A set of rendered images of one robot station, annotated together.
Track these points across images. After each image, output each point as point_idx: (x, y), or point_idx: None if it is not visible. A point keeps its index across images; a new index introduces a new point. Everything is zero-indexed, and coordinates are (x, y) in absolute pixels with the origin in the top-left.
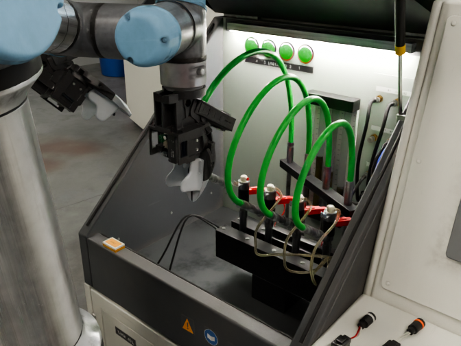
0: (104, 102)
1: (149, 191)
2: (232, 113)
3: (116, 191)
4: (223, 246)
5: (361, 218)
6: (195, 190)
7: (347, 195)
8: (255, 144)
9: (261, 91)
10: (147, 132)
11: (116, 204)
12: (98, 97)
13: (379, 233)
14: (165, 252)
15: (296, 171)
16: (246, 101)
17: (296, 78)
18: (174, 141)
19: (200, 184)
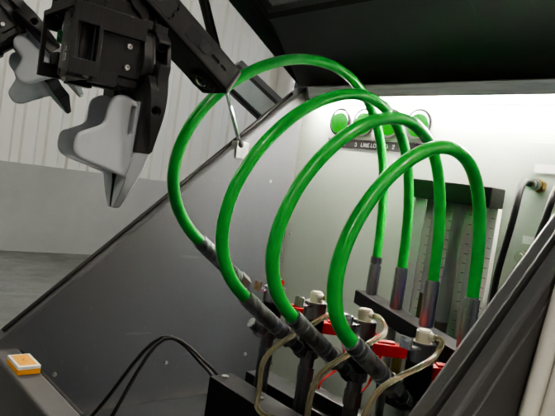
0: (38, 56)
1: (133, 309)
2: (299, 228)
3: (72, 286)
4: (217, 411)
5: (486, 338)
6: (112, 171)
7: (464, 327)
8: (325, 277)
9: (318, 96)
10: (151, 210)
11: (66, 310)
12: (30, 45)
13: (529, 390)
14: (108, 398)
15: (377, 303)
16: (321, 208)
17: (388, 108)
18: (71, 21)
19: (127, 160)
